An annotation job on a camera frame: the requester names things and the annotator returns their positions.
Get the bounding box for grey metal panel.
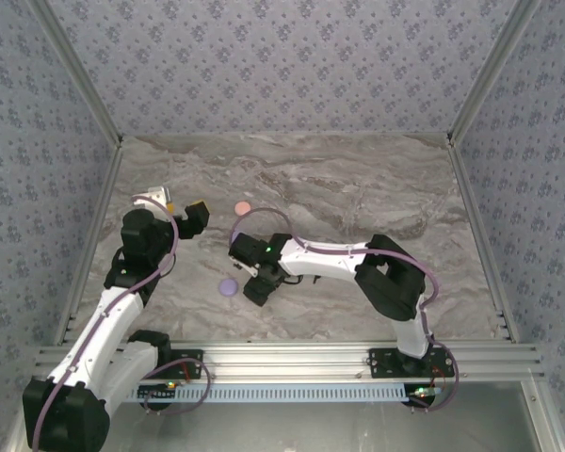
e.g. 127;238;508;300
89;402;545;452

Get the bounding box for small circuit board with LEDs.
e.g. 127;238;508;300
137;381;179;402
406;384;443;407

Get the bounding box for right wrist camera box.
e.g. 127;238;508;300
229;253;261;279

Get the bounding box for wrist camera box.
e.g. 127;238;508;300
229;253;261;279
132;186;174;213

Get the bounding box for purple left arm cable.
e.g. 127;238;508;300
31;195;212;451

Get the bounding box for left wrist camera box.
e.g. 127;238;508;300
132;186;174;213

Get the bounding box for wide aluminium mounting rail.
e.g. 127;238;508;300
31;342;546;383

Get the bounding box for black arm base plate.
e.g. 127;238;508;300
367;347;456;380
121;348;204;380

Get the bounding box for white slotted cable duct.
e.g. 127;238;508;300
121;383;412;405

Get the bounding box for aluminium frame post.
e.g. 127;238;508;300
27;0;124;145
445;0;545;142
520;379;565;452
2;380;35;452

